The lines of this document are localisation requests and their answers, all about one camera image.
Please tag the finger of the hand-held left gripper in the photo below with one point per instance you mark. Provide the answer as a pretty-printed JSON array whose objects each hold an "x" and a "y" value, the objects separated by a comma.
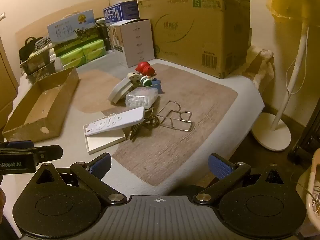
[
  {"x": 48, "y": 153},
  {"x": 17, "y": 145}
]

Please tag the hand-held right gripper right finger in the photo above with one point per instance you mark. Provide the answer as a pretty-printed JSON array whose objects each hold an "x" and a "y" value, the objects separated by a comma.
[{"x": 220, "y": 166}]

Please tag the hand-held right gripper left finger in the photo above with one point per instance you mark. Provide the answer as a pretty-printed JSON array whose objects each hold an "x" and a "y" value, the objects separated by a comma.
[{"x": 100, "y": 167}]

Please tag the white card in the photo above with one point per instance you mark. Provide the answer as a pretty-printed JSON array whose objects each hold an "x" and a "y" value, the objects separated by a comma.
[{"x": 105, "y": 142}]

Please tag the white remote control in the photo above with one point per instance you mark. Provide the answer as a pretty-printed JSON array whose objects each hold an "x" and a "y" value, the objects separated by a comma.
[{"x": 112, "y": 122}]

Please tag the shallow cardboard tray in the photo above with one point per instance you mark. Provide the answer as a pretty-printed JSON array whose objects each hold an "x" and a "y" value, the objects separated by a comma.
[{"x": 42, "y": 105}]

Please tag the square white night light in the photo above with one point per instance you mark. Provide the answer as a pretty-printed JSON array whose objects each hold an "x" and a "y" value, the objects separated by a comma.
[{"x": 118, "y": 92}]

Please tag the bag of white plastic parts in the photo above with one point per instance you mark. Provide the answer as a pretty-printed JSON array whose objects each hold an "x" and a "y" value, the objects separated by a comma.
[{"x": 141, "y": 97}]

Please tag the white plug adapter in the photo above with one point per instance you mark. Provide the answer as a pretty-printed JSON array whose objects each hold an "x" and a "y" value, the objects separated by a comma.
[{"x": 133, "y": 78}]

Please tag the green white small roll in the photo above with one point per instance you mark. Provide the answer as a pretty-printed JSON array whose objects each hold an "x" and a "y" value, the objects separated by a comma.
[{"x": 145, "y": 82}]

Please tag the small blue object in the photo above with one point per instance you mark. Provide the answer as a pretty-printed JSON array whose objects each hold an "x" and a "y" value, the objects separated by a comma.
[{"x": 157, "y": 85}]

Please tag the red toy figure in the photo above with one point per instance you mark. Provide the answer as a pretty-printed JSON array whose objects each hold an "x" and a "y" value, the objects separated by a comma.
[{"x": 144, "y": 68}]

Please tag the black plastic container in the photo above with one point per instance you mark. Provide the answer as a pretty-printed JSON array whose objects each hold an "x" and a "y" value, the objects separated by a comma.
[
  {"x": 36, "y": 60},
  {"x": 41, "y": 73}
]

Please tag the black rack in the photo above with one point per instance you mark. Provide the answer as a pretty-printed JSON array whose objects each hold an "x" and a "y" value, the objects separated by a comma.
[{"x": 306, "y": 140}]

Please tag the black bag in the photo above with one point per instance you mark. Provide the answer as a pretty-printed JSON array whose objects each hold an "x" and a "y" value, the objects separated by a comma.
[{"x": 26, "y": 48}]

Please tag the beige basket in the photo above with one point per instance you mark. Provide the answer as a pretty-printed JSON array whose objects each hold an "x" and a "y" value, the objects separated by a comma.
[{"x": 313, "y": 192}]

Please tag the striped folded cloth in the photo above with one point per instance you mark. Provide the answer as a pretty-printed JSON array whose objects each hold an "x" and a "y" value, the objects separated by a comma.
[{"x": 42, "y": 43}]

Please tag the green tissue pack bundle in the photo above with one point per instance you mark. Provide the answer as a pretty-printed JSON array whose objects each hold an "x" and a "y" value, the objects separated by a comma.
[{"x": 82, "y": 53}]

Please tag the brown paper bag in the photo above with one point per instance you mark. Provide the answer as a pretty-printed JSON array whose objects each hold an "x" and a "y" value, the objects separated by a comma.
[{"x": 260, "y": 65}]

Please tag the wooden headboard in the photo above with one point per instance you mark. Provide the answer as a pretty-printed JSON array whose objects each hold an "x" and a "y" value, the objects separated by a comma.
[{"x": 32, "y": 27}]

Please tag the light blue milk gift box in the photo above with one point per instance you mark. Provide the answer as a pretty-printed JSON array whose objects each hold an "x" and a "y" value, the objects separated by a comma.
[{"x": 71, "y": 31}]

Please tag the white product box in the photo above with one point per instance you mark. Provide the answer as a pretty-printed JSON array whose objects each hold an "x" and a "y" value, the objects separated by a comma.
[{"x": 136, "y": 42}]

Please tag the large brown cardboard box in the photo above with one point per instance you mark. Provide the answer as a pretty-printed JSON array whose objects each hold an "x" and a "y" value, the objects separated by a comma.
[{"x": 195, "y": 30}]

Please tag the dark blue milk carton box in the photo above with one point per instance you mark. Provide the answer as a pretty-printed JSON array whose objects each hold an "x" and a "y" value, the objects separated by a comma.
[{"x": 120, "y": 11}]

